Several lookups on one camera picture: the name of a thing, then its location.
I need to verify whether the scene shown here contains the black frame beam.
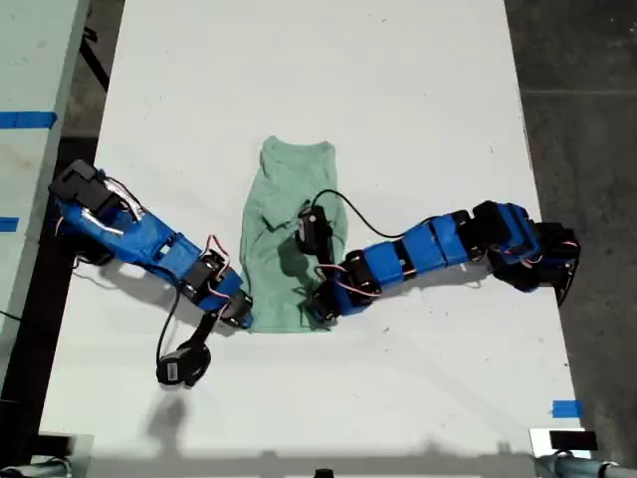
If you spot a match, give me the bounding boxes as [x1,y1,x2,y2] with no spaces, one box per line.
[0,136,99,464]

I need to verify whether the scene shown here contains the small black box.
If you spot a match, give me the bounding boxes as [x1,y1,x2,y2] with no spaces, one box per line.
[549,430,597,452]
[37,433,76,457]

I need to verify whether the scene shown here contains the pale grey tube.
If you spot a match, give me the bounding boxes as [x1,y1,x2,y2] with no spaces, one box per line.
[534,450,637,478]

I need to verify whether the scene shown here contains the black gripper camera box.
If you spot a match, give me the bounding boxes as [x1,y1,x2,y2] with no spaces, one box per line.
[155,341,213,392]
[294,203,333,255]

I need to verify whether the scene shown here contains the pale green T-shirt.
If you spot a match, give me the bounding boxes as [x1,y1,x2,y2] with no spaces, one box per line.
[239,134,349,335]

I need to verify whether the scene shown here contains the long blue tape strip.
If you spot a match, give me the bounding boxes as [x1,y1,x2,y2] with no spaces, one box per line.
[0,112,59,129]

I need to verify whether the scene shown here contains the black diagonal strut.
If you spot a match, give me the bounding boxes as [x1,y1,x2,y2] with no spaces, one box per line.
[79,24,110,94]

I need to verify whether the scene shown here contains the pale side table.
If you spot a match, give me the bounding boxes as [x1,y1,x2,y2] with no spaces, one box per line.
[0,0,91,379]

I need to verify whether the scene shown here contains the square blue tape piece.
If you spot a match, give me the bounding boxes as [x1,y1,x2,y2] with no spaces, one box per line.
[551,399,583,419]

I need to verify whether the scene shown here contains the black camera cable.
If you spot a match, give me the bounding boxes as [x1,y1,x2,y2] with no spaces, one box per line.
[156,291,183,360]
[311,188,414,239]

